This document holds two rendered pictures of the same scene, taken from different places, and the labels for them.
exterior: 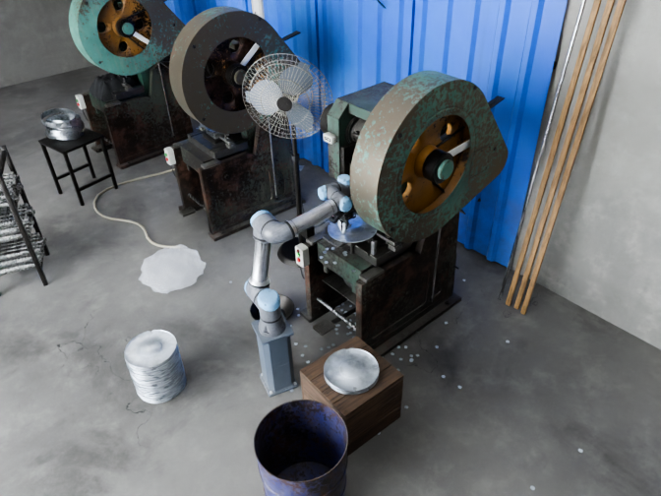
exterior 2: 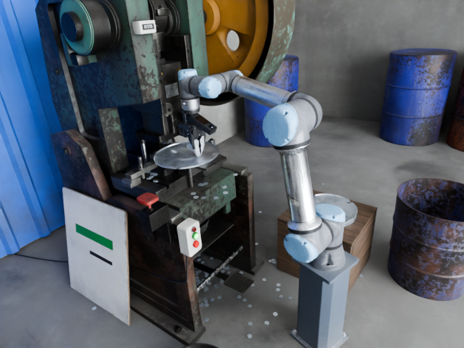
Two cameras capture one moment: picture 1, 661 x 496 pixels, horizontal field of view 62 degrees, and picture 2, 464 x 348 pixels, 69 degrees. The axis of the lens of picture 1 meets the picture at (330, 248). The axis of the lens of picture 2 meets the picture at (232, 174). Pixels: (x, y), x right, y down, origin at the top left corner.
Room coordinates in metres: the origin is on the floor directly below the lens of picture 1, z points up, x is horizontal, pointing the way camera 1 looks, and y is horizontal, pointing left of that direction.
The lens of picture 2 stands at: (2.78, 1.27, 1.35)
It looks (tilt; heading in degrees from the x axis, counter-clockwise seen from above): 26 degrees down; 257
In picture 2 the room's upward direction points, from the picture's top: 4 degrees counter-clockwise
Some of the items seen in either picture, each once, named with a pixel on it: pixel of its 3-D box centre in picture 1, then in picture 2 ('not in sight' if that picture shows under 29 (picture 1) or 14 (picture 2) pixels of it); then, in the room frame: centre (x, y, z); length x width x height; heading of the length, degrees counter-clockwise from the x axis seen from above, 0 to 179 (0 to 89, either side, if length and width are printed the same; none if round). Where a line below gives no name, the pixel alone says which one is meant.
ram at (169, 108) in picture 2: not in sight; (165, 95); (2.71, -0.20, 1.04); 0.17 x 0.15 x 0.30; 130
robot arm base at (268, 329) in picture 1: (270, 320); (325, 248); (2.21, 0.34, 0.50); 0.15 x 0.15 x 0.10
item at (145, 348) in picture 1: (150, 347); not in sight; (2.22, 1.04, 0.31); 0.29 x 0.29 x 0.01
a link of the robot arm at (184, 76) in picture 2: (343, 185); (188, 84); (2.62, -0.09, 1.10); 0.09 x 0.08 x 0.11; 121
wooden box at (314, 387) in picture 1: (351, 394); (325, 239); (1.95, -0.09, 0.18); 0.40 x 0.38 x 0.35; 127
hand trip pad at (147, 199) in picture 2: not in sight; (148, 206); (2.84, 0.16, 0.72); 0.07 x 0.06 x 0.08; 130
